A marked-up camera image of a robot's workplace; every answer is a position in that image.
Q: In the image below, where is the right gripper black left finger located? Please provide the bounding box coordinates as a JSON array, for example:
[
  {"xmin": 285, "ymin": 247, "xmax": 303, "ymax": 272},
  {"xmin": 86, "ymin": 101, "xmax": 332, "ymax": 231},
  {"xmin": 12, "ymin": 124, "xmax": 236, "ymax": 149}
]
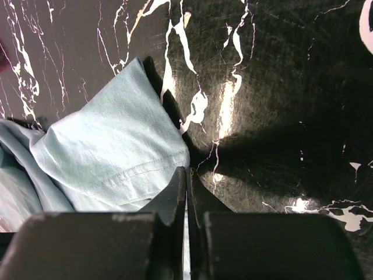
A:
[{"xmin": 1, "ymin": 167, "xmax": 187, "ymax": 279}]

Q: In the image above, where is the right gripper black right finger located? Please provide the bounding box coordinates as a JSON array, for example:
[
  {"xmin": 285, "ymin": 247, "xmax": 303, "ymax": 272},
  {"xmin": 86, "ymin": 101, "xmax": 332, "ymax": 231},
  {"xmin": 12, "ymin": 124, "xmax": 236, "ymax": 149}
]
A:
[{"xmin": 188, "ymin": 169, "xmax": 364, "ymax": 279}]

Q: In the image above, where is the grey blue t shirt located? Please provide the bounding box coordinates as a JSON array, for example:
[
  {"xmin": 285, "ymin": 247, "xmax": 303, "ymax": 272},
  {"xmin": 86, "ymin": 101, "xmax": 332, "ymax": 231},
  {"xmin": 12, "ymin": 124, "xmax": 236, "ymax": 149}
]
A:
[{"xmin": 1, "ymin": 58, "xmax": 190, "ymax": 232}]

